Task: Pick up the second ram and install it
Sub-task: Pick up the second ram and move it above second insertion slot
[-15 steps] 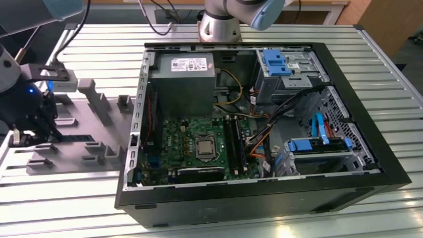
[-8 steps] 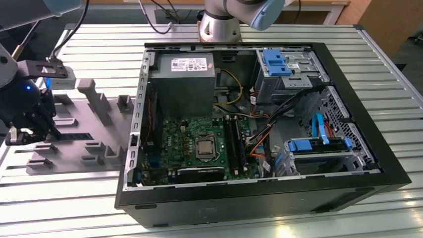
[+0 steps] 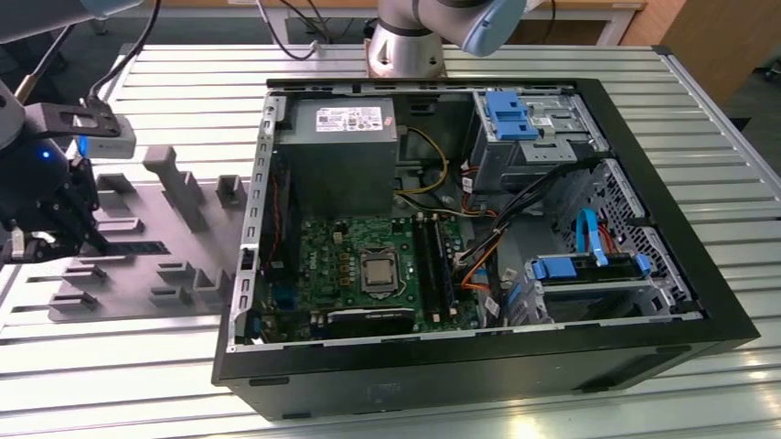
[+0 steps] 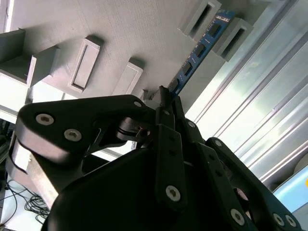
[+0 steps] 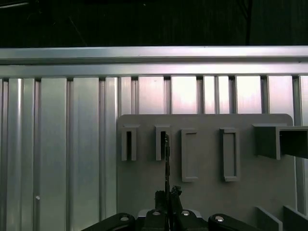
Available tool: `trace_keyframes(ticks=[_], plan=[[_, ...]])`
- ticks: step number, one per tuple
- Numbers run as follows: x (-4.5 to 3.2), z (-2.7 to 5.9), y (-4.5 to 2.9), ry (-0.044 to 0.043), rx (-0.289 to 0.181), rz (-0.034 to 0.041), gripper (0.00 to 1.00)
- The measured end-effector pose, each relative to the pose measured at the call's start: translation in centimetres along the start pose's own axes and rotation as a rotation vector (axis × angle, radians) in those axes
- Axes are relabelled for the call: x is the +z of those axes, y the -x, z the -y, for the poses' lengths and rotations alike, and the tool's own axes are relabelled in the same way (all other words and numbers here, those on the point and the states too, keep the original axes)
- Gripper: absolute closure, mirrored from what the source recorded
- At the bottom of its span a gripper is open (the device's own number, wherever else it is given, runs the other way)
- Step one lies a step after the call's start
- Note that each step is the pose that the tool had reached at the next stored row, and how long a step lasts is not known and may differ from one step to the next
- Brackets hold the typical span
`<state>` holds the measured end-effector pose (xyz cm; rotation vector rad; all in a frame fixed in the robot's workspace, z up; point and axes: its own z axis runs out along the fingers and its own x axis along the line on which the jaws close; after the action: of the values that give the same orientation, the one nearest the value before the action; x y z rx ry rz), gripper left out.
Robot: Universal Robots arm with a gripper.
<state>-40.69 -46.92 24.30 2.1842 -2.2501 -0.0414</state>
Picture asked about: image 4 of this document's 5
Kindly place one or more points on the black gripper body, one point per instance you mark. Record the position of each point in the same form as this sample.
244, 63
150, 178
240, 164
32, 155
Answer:
108, 204

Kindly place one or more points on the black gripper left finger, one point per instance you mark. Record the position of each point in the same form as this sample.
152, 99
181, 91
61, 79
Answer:
72, 113

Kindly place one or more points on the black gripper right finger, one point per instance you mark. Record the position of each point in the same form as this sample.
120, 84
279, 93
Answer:
202, 154

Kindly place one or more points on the blue RAM stick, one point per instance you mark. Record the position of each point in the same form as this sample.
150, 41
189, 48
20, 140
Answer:
201, 49

